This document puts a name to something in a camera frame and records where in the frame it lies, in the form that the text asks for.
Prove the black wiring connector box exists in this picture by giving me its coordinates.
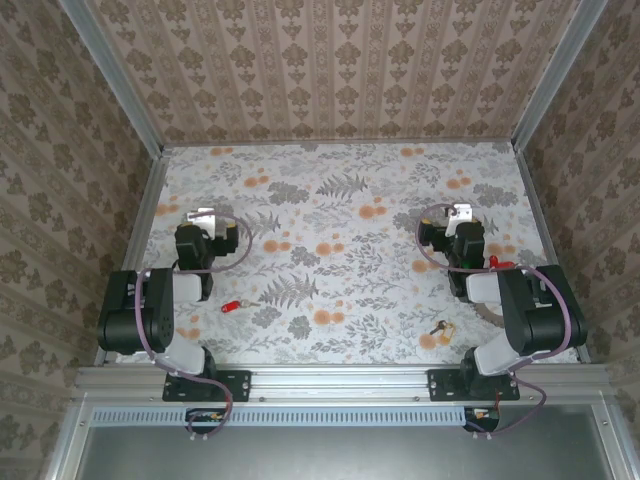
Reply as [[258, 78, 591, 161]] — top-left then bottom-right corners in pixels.
[[184, 407, 227, 435], [462, 405, 502, 434]]

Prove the grey metal sheet panel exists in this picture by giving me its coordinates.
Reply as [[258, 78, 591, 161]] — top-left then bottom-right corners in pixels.
[[47, 399, 640, 480]]

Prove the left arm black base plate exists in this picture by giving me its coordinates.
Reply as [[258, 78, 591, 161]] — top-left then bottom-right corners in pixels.
[[162, 368, 252, 404]]

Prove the key with yellow tag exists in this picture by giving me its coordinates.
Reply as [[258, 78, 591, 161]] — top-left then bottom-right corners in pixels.
[[428, 319, 456, 346]]

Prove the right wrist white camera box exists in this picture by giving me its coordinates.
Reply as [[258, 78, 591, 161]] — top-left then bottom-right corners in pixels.
[[447, 202, 475, 236]]

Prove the aluminium frame post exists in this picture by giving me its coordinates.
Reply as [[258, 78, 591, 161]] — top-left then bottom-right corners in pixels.
[[510, 0, 612, 154], [58, 0, 167, 157]]

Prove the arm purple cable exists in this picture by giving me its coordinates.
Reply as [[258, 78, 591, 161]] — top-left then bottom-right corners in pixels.
[[417, 202, 576, 441], [133, 210, 254, 441]]

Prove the long aluminium mounting rail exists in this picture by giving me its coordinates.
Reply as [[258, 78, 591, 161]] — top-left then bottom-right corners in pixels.
[[74, 363, 614, 401]]

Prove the thin aluminium wall rail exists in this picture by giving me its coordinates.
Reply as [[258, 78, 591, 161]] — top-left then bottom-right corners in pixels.
[[162, 137, 516, 149]]

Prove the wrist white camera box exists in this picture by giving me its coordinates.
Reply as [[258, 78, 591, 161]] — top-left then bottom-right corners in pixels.
[[185, 208, 221, 241], [447, 202, 475, 236]]

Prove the key with red tag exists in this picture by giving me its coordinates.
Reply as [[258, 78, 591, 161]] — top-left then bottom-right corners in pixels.
[[220, 298, 261, 314]]

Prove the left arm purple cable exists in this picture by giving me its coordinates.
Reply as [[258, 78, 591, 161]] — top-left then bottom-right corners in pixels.
[[133, 210, 254, 441]]

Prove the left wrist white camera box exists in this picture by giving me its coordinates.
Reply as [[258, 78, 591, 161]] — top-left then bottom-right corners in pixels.
[[185, 208, 221, 241]]

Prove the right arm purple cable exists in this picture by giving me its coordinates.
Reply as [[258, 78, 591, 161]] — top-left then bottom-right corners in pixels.
[[417, 202, 576, 441]]

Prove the aluminium side rail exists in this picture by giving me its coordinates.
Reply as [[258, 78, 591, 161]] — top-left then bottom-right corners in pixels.
[[512, 147, 594, 364], [94, 149, 174, 366]]

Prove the floral table cover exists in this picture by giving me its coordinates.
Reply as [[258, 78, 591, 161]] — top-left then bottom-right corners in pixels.
[[102, 142, 584, 366]]

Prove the grey slotted cable duct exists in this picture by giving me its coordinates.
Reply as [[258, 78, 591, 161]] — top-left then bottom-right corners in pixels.
[[92, 405, 501, 427]]

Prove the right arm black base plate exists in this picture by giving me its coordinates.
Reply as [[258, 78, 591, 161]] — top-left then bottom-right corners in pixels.
[[427, 368, 521, 403]]

